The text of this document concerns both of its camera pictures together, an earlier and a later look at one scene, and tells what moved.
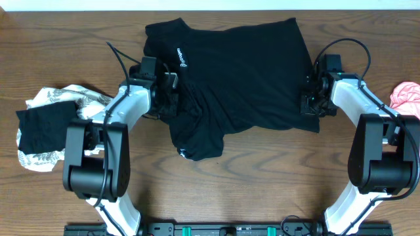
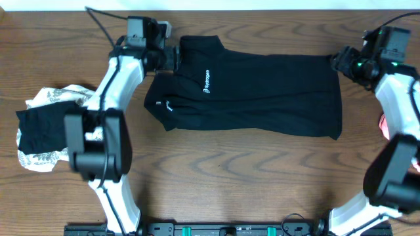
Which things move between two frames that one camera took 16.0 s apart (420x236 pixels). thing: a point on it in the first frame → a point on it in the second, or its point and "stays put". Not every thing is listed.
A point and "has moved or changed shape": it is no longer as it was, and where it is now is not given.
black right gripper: [305, 109] → [344, 56]
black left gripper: [172, 110] → [171, 61]
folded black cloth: [44, 128] stays put
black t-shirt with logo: [233, 78] has moved or changed shape
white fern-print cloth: [88, 103] stays put
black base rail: [228, 229] stays put
